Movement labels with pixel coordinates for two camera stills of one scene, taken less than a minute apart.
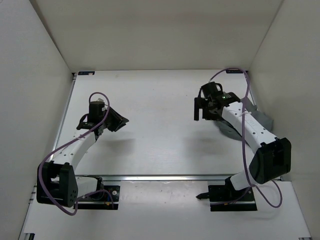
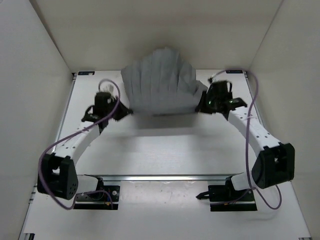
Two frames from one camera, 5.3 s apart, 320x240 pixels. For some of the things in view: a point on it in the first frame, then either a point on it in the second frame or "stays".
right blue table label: x=234 y=71 stays
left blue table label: x=88 y=73 stays
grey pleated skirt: x=228 y=130 to x=162 y=83
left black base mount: x=101 y=200 stays
